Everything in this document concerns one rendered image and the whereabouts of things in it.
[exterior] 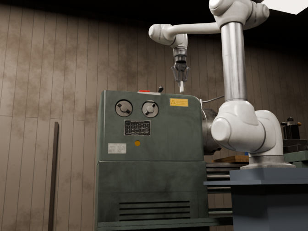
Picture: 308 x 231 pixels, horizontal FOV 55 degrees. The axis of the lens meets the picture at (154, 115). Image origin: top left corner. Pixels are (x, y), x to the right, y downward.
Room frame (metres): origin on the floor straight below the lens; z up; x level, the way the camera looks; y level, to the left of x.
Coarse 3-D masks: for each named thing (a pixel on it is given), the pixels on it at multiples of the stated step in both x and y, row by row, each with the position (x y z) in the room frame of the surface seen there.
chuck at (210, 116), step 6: (210, 114) 1.86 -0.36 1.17; (216, 114) 1.87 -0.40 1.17; (210, 120) 1.83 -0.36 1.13; (210, 126) 1.83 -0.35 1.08; (210, 132) 1.83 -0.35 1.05; (210, 138) 1.84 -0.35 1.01; (210, 144) 1.86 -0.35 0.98; (216, 144) 1.87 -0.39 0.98; (204, 150) 1.90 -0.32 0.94; (210, 150) 1.90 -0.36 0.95
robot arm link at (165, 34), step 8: (168, 24) 1.66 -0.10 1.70; (184, 24) 1.60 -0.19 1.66; (192, 24) 1.58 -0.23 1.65; (200, 24) 1.56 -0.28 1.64; (208, 24) 1.55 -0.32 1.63; (216, 24) 1.52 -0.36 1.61; (152, 32) 1.66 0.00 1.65; (160, 32) 1.66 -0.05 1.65; (168, 32) 1.65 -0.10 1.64; (176, 32) 1.62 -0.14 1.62; (184, 32) 1.61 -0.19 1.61; (192, 32) 1.59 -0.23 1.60; (200, 32) 1.58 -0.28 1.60; (208, 32) 1.57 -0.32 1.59; (216, 32) 1.55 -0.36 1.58; (160, 40) 1.70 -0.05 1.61; (168, 40) 1.70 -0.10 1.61
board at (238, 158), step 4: (232, 156) 1.87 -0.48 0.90; (236, 156) 1.84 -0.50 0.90; (240, 156) 1.84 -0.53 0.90; (244, 156) 1.85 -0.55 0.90; (248, 156) 1.85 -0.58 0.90; (212, 160) 2.17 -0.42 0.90; (216, 160) 2.10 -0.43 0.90; (220, 160) 2.04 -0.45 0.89; (224, 160) 1.98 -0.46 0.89; (228, 160) 1.92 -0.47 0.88; (232, 160) 1.87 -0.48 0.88; (236, 160) 1.83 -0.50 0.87; (240, 160) 1.84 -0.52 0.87; (244, 160) 1.85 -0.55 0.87; (248, 160) 1.85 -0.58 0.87
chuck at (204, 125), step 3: (204, 114) 1.85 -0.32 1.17; (204, 117) 1.83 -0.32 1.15; (204, 120) 1.82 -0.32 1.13; (204, 123) 1.82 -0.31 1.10; (204, 126) 1.82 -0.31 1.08; (204, 129) 1.82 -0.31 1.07; (204, 132) 1.82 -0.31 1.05; (204, 135) 1.82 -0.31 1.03; (204, 138) 1.83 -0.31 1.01; (204, 141) 1.84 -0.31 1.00; (204, 144) 1.86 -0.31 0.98; (204, 147) 1.87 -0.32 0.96
